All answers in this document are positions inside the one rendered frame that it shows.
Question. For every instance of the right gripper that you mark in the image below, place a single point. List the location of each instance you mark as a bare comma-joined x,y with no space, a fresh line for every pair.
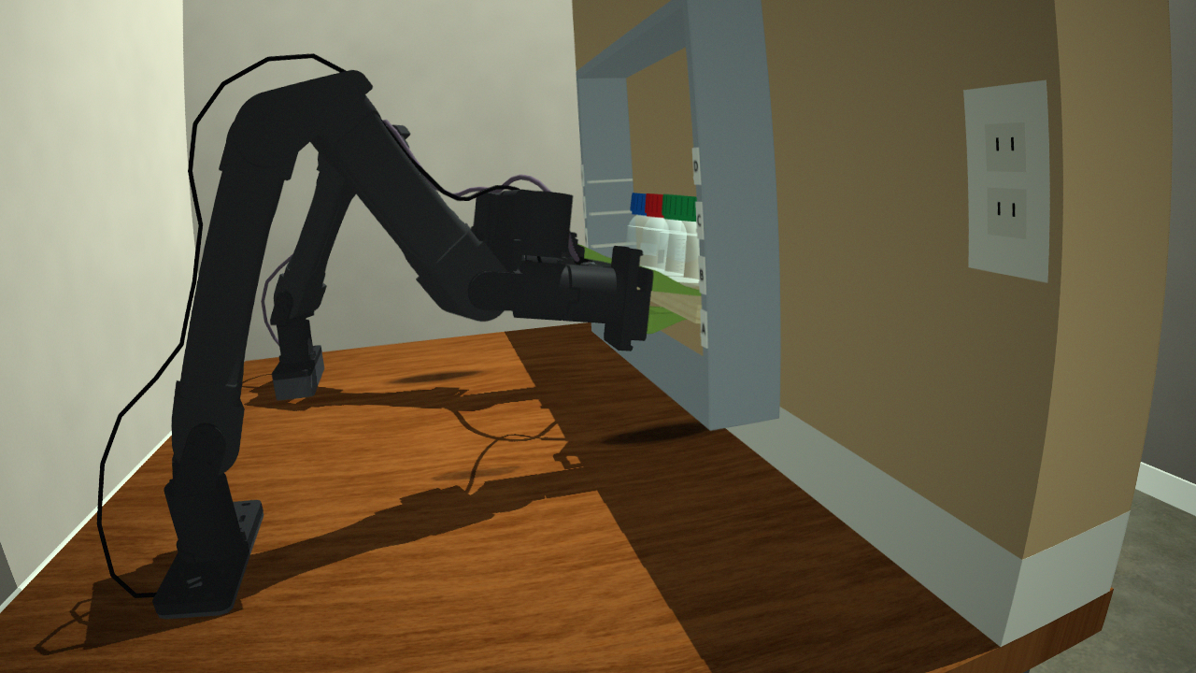
610,295

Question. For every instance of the clear bottle with blue cap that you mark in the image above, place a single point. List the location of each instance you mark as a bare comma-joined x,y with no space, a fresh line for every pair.
636,225

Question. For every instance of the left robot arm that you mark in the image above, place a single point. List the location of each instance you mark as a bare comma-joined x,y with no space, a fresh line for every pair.
300,288

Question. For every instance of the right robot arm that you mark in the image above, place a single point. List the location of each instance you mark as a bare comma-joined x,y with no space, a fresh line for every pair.
460,273

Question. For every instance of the light wooden shelf board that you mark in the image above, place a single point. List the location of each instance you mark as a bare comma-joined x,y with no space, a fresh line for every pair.
686,306

